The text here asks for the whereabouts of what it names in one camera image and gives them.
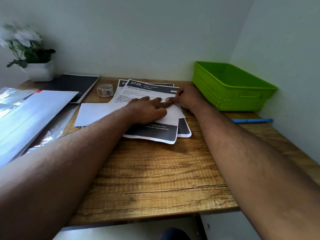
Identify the person's left hand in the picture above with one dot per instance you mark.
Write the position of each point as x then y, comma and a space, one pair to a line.
147, 111

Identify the person's right hand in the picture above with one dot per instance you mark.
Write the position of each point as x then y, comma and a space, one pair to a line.
188, 97

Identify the black white printed paper sheet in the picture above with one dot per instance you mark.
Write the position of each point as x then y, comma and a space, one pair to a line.
140, 90
185, 129

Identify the green plastic basket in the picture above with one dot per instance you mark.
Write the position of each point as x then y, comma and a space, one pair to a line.
232, 97

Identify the patterned tape roll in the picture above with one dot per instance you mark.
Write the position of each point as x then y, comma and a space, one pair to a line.
100, 91

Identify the white paper envelope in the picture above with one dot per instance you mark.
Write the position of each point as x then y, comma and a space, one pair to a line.
95, 113

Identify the stack of white envelopes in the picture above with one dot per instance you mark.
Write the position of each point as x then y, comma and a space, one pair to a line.
32, 117

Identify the person's right forearm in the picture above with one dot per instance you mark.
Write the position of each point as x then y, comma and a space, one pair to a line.
250, 172

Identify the person's left forearm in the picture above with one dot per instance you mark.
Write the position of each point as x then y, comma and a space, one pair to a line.
62, 172

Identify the person's right leg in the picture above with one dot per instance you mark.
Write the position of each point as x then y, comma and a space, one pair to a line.
175, 234

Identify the blue pen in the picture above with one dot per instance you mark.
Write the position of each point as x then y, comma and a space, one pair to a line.
252, 120

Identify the black notebook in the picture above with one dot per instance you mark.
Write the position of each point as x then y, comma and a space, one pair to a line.
72, 84

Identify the clear plastic wrapper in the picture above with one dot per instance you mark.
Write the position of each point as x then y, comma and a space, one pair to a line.
52, 137

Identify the white flower plant in pot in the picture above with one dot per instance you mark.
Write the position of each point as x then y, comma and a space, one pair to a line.
40, 72

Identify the black table leg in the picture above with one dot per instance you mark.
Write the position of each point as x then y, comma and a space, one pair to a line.
201, 228

